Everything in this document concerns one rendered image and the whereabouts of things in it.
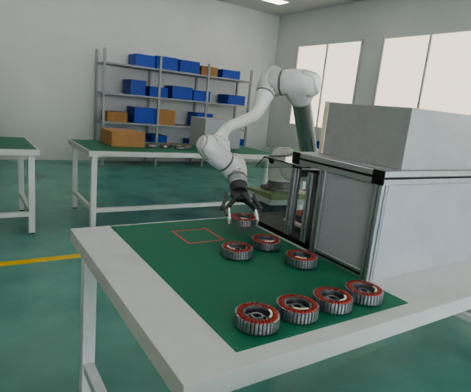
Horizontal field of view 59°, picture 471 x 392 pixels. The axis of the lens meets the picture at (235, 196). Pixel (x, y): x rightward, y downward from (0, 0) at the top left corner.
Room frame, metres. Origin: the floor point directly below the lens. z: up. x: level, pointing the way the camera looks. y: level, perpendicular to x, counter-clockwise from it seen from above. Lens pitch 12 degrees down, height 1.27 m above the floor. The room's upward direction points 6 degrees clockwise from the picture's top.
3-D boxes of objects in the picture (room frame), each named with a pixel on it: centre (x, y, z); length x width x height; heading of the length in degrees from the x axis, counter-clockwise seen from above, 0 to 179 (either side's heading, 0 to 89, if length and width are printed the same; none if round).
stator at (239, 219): (1.68, -0.04, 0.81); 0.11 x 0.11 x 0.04
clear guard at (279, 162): (1.80, -0.27, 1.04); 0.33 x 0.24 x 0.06; 34
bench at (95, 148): (4.67, 0.67, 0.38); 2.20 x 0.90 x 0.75; 124
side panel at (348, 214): (1.41, -0.39, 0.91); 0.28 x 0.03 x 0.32; 34
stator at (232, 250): (1.40, -0.02, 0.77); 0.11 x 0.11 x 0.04
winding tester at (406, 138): (1.65, -0.60, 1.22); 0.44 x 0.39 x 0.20; 124
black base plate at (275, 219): (1.91, -0.45, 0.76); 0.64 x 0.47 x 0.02; 124
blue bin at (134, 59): (7.86, 1.94, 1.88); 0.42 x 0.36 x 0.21; 34
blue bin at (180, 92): (8.28, 1.31, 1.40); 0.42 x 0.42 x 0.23; 34
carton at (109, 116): (7.61, 2.33, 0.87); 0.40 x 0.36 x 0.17; 34
